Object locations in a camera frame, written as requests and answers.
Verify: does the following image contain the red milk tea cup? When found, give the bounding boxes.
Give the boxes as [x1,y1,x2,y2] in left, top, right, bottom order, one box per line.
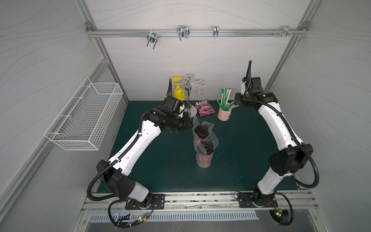
[193,125,209,145]
[196,141,214,168]

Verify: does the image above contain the clear plastic carrier bag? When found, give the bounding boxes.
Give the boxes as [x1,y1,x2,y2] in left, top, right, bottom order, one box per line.
[192,117,219,169]

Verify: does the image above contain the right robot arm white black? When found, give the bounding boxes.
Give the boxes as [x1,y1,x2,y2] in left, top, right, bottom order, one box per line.
[235,61,320,207]

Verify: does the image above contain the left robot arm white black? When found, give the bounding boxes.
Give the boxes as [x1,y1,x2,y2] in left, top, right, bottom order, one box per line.
[87,80,193,207]

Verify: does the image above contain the yellow plastic goblet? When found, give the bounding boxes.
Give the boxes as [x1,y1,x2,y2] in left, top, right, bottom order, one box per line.
[171,76,185,101]

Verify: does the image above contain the purple snack packet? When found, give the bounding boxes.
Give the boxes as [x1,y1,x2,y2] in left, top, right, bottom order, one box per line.
[193,100,215,117]

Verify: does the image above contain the pink straw holder cup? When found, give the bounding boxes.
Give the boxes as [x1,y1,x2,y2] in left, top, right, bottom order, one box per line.
[217,107,231,121]

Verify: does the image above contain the metal cup hanging stand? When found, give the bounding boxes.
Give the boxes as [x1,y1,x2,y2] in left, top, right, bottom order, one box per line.
[170,73,205,118]

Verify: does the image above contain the white vent strip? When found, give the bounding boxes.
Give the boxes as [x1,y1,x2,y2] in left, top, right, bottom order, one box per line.
[89,210,259,223]

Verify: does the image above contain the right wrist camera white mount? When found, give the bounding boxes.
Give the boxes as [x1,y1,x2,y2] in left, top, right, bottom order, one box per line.
[241,81,246,95]

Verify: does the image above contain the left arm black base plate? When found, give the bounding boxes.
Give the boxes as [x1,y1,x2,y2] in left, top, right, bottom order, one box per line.
[125,193,165,210]

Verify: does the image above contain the aluminium overhead rail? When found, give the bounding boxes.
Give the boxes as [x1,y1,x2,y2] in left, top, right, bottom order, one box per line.
[87,27,309,38]

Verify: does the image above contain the white wire basket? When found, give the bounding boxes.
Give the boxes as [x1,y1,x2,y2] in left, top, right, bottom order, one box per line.
[44,77,123,151]

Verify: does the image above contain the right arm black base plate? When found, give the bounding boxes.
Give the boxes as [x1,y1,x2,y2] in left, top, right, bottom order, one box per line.
[233,190,278,208]

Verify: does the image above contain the left base cable bundle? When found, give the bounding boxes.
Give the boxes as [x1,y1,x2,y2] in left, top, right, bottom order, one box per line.
[106,198,155,229]

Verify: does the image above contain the base cable bundle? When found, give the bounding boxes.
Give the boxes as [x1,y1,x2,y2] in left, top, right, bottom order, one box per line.
[106,198,155,229]
[268,193,295,226]

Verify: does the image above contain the right base cable bundle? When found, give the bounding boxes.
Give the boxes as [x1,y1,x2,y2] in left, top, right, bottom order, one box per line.
[268,193,295,226]

